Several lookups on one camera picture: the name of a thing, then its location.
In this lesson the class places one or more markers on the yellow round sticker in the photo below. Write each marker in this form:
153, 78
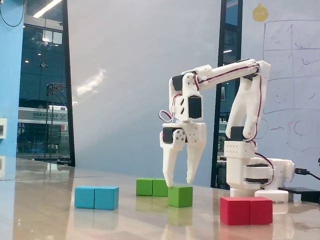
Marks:
260, 13

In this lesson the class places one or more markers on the plain white wall panel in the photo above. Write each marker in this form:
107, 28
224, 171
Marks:
125, 50

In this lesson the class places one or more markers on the white robot arm with base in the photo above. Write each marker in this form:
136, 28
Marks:
225, 72

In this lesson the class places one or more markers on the whiteboard with pen drawings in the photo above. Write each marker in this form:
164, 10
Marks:
287, 62

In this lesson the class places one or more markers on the ceiling light strip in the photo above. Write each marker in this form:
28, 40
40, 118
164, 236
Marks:
46, 8

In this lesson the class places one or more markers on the black power adapter box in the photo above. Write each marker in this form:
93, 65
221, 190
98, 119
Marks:
305, 193

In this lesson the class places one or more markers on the white wall outlet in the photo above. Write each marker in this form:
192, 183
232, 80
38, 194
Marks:
3, 128

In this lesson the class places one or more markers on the black frame post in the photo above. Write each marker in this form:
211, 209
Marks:
222, 37
68, 75

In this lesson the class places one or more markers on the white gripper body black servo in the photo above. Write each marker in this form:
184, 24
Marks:
193, 133

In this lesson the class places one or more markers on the long green block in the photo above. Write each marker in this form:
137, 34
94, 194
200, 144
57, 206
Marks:
150, 187

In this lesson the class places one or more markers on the long blue block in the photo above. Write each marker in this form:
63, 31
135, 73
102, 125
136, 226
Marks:
96, 198

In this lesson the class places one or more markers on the long red block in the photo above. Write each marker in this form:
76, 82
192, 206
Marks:
245, 211

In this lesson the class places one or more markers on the small green cube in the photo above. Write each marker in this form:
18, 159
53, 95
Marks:
180, 197

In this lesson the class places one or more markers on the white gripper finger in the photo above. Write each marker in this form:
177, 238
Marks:
170, 162
193, 160

